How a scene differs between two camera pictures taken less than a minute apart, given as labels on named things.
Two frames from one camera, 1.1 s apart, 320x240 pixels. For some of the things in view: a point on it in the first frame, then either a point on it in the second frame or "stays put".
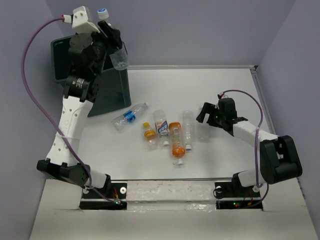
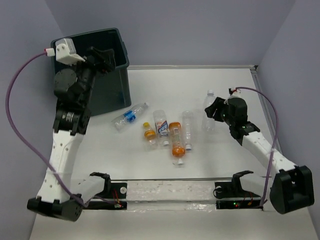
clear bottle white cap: (188, 127) stays put
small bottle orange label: (150, 135) stays put
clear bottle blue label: (121, 121) stays put
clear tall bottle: (202, 129) → (208, 123)
